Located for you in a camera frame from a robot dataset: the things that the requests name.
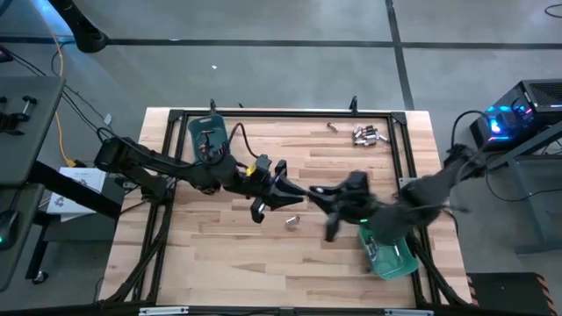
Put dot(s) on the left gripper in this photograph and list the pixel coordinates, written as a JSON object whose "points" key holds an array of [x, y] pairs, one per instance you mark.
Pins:
{"points": [[259, 184]]}

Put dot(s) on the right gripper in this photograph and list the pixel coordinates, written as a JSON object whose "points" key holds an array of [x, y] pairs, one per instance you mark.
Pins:
{"points": [[355, 193]]}

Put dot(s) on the bright teal plastic bin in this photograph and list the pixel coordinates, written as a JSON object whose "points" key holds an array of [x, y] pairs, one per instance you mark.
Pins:
{"points": [[391, 265]]}

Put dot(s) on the dull teal plastic bin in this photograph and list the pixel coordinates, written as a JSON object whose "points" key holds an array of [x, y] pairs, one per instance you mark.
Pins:
{"points": [[197, 125]]}

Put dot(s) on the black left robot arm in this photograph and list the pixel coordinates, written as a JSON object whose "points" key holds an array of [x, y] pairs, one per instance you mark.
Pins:
{"points": [[175, 167]]}

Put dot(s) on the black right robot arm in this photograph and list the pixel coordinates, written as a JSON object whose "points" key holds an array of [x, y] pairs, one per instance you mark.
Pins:
{"points": [[421, 193]]}

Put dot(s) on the yellow tape tag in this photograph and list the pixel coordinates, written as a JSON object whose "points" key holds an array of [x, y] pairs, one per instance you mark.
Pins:
{"points": [[251, 170]]}

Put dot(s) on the silver metal plate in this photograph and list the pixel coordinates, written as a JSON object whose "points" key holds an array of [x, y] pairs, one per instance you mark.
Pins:
{"points": [[408, 313], [163, 310]]}

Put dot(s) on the white floor label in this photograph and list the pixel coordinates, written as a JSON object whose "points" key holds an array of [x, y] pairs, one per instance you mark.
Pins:
{"points": [[107, 119]]}

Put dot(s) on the black hazard striped mat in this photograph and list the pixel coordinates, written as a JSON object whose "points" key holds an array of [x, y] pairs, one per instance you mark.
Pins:
{"points": [[509, 294]]}

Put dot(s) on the desk with grey steel legs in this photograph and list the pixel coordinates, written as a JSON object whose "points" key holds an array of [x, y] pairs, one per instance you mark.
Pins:
{"points": [[538, 197]]}

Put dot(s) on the black computer tower RGB lights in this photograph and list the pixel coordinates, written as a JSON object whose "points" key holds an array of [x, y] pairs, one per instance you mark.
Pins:
{"points": [[522, 114]]}

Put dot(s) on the black diagonal support bar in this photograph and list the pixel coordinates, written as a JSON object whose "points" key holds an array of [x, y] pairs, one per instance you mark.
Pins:
{"points": [[74, 191]]}

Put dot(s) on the white printed paper sheet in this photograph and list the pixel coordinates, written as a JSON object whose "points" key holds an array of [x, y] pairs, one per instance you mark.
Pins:
{"points": [[66, 206]]}

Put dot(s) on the black desk leg with caster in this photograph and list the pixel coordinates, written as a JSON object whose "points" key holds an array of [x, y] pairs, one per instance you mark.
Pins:
{"points": [[37, 246]]}

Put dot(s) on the dark grey desk top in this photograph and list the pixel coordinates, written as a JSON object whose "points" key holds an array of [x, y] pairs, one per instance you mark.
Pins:
{"points": [[26, 210], [30, 145]]}

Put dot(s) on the black computer mouse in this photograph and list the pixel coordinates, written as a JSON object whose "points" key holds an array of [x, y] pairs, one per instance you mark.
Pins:
{"points": [[8, 228]]}

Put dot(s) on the black clamp tool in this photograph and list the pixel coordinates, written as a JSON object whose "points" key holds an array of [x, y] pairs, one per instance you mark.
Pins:
{"points": [[15, 118]]}

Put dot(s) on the black hook bracket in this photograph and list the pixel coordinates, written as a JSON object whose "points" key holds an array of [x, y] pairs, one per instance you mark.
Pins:
{"points": [[353, 104], [213, 105]]}

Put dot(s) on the black pedestal stand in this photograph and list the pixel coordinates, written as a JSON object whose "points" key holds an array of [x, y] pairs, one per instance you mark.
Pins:
{"points": [[88, 37]]}

